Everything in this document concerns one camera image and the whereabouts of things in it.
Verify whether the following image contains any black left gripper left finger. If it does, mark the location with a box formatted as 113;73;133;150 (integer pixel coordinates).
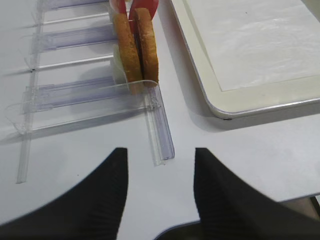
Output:
0;147;128;240

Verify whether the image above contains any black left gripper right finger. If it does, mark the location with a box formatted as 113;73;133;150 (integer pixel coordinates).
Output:
156;148;320;240

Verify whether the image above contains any front toasted bread slice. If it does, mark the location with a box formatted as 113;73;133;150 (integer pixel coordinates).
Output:
113;13;144;95

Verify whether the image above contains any toasted bread slice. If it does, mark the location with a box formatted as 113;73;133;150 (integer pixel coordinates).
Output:
113;13;144;95
133;8;159;88

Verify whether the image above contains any rear toasted bread slice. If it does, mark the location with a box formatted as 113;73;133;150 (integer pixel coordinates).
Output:
133;8;159;88

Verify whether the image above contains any red tomato slice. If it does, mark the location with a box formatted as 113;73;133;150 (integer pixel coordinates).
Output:
110;0;159;20

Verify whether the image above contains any clear acrylic divider rack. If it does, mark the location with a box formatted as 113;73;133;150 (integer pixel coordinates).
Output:
0;0;175;184

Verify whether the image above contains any white serving tray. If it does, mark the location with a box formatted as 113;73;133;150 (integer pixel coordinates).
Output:
171;0;320;120

